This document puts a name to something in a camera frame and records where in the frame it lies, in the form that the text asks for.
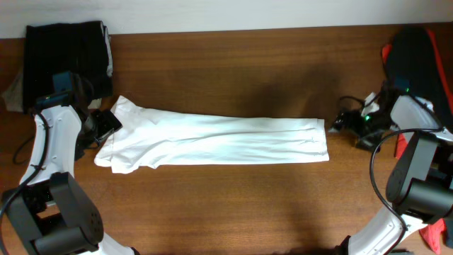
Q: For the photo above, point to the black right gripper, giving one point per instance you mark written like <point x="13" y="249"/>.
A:
<point x="369" y="142"/>

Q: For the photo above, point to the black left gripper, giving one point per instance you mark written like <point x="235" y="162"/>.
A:
<point x="107" y="122"/>

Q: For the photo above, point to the white t-shirt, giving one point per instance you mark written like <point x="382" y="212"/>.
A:
<point x="151" y="137"/>

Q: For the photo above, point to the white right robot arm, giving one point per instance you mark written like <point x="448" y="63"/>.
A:
<point x="386" y="230"/>

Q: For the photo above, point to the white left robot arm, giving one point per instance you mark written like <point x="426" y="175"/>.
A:
<point x="49" y="211"/>

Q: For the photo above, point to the folded black garment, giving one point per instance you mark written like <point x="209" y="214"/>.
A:
<point x="63" y="60"/>

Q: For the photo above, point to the black garment at right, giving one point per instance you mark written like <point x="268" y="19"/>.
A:
<point x="421" y="71"/>

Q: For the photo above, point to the folded beige garment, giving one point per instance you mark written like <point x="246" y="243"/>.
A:
<point x="12" y="95"/>

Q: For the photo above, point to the red garment at right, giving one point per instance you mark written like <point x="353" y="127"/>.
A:
<point x="433" y="232"/>

